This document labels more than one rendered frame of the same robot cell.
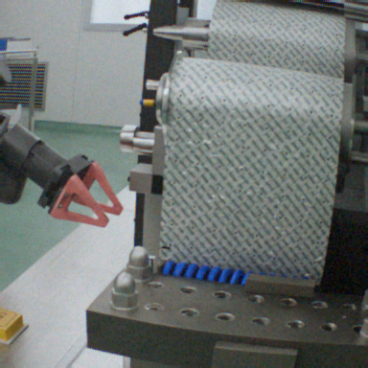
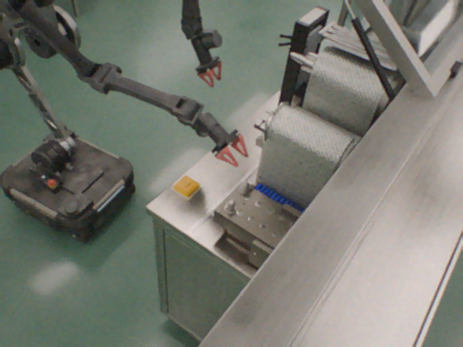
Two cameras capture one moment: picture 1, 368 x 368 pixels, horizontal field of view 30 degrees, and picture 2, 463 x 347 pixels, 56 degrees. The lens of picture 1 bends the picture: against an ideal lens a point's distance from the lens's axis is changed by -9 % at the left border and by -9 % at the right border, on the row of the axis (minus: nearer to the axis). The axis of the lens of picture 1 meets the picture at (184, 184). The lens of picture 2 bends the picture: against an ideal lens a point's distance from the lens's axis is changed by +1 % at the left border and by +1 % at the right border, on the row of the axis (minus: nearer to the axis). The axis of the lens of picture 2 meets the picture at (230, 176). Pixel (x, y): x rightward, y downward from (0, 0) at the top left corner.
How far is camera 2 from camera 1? 0.74 m
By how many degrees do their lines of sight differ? 35
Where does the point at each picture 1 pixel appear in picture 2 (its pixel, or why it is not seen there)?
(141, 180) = (260, 143)
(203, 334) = (251, 234)
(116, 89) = not seen: outside the picture
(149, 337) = (234, 226)
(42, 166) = (215, 136)
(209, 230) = (276, 178)
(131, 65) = not seen: outside the picture
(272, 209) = (300, 183)
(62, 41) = not seen: outside the picture
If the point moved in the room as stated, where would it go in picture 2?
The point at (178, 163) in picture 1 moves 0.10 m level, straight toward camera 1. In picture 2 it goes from (268, 154) to (257, 173)
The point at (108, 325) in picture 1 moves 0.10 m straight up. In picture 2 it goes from (221, 217) to (223, 197)
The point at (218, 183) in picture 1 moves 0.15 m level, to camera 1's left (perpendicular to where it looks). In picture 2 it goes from (281, 166) to (238, 150)
